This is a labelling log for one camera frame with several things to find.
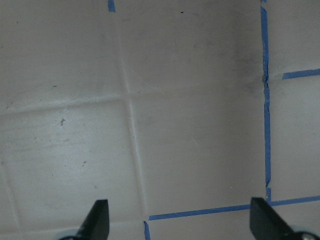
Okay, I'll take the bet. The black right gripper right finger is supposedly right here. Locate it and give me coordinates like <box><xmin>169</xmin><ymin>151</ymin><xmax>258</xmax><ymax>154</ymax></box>
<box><xmin>249</xmin><ymin>197</ymin><xmax>300</xmax><ymax>240</ymax></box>

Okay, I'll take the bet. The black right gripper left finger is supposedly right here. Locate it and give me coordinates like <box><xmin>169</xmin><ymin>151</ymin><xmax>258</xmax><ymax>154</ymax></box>
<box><xmin>73</xmin><ymin>199</ymin><xmax>110</xmax><ymax>240</ymax></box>

